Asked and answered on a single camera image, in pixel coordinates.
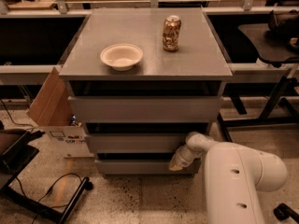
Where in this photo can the metal railing frame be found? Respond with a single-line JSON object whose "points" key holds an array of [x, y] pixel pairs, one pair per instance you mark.
{"points": [[82, 61]]}

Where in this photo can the white paper bowl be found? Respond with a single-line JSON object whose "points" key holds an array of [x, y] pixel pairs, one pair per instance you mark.
{"points": [[121, 57]]}

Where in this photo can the grey drawer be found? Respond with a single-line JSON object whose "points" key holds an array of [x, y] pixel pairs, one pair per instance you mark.
{"points": [[140, 137], [145, 101], [140, 164]]}

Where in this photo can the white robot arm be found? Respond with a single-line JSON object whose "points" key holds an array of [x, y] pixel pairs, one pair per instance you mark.
{"points": [[234, 174]]}

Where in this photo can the brown cardboard box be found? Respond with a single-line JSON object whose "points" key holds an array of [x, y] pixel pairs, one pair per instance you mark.
{"points": [[51, 111]]}

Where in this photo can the grey drawer cabinet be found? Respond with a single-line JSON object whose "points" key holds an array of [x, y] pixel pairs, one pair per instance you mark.
{"points": [[134, 29]]}

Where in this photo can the grey top drawer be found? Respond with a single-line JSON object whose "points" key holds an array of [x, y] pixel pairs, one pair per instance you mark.
{"points": [[145, 101]]}

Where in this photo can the black caster bottom right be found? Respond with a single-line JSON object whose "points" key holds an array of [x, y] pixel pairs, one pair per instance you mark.
{"points": [[283, 212]]}

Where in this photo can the black side table right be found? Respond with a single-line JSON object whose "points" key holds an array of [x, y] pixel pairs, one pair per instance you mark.
{"points": [[273, 49]]}

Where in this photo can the gold soda can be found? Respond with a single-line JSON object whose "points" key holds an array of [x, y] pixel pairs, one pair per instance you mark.
{"points": [[171, 32]]}

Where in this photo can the white gripper with foam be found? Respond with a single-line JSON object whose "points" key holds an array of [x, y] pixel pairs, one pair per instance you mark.
{"points": [[181, 159]]}

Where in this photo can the grey bottom drawer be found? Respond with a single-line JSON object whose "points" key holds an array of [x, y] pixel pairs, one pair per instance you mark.
{"points": [[140, 164]]}

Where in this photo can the grey middle drawer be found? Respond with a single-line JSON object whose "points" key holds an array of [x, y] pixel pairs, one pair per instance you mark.
{"points": [[140, 137]]}

